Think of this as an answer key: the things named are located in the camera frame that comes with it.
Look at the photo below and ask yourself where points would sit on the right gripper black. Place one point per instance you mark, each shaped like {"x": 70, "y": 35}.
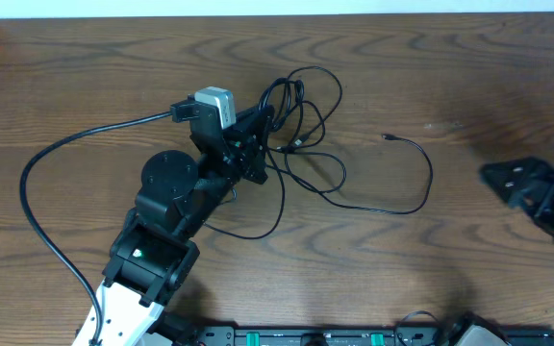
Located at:
{"x": 549, "y": 204}

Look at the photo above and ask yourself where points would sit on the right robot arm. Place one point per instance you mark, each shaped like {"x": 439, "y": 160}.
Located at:
{"x": 546, "y": 221}

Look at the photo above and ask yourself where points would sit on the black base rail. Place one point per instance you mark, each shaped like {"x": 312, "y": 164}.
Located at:
{"x": 315, "y": 336}

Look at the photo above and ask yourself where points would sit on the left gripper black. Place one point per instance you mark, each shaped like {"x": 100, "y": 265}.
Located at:
{"x": 240, "y": 151}

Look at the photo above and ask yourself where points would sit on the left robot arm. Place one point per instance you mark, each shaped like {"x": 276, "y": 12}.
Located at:
{"x": 154, "y": 252}

